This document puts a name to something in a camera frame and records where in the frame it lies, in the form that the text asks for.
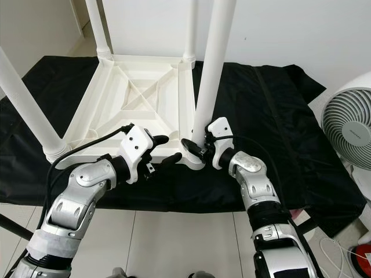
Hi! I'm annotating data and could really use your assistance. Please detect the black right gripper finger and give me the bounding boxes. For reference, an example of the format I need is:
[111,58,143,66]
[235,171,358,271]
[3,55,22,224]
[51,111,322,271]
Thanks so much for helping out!
[180,137,205,161]

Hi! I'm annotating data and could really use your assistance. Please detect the white plastic table top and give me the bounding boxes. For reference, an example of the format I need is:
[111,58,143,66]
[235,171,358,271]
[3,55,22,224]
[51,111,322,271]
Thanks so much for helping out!
[54,53,210,172]

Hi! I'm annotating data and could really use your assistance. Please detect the black fabric table cover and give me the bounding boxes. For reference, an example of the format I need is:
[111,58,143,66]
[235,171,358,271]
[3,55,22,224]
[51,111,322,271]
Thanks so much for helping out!
[0,55,367,239]

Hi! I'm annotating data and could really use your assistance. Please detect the black metal table leg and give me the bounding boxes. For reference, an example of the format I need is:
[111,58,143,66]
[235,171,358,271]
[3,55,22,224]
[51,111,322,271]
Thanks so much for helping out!
[0,214,36,242]
[289,217,321,233]

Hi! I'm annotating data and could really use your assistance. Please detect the red round device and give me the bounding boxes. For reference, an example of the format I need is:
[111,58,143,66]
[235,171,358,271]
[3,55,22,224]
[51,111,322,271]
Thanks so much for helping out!
[350,243,371,271]

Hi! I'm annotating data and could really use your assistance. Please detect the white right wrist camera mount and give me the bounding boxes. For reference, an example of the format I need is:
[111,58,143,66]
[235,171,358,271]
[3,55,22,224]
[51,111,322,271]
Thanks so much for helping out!
[207,116,236,171]

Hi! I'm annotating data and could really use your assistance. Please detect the white pedestal fan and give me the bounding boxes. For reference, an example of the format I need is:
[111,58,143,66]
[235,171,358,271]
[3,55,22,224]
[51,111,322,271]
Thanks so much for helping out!
[320,71,371,175]

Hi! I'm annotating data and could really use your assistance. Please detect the white power cable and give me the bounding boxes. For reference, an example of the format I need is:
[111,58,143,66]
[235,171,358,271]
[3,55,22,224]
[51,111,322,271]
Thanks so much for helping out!
[318,233,371,278]

